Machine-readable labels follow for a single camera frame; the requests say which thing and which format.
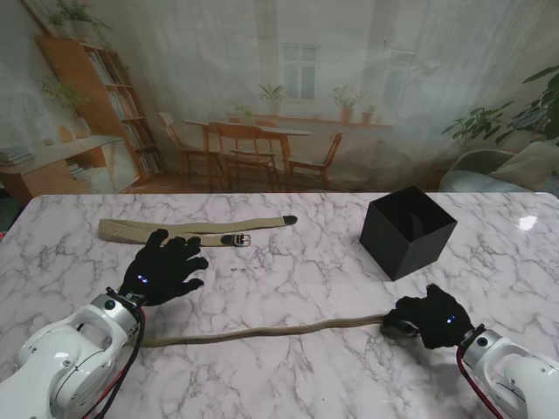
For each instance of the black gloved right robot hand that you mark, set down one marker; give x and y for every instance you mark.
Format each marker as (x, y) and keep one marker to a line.
(436, 318)

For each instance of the black storage box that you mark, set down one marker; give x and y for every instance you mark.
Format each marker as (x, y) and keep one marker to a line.
(406, 253)

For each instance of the printed room scene backdrop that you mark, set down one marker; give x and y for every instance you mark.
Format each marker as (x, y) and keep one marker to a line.
(279, 65)

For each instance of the beige woven belt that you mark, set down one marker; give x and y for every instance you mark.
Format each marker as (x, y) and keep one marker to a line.
(126, 229)
(284, 331)

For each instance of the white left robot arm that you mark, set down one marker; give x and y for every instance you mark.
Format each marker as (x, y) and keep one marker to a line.
(65, 358)

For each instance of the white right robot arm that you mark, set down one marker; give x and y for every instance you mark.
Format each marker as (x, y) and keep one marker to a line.
(515, 375)

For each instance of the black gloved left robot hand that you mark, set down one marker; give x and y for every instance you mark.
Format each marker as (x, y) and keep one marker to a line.
(161, 270)

